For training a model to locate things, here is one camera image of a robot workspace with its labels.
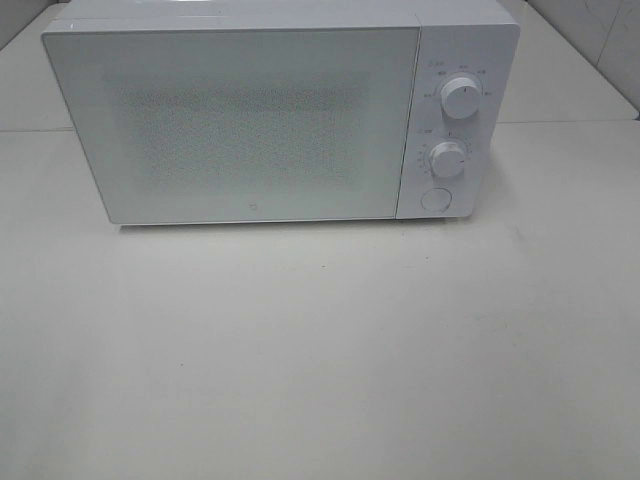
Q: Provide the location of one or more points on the white dial knob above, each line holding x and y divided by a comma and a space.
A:
447, 159
460, 96

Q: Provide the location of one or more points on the round white door button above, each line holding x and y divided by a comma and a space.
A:
436, 199

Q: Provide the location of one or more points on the white microwave door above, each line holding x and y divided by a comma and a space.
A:
240, 126

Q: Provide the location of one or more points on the white microwave oven body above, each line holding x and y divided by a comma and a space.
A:
478, 38

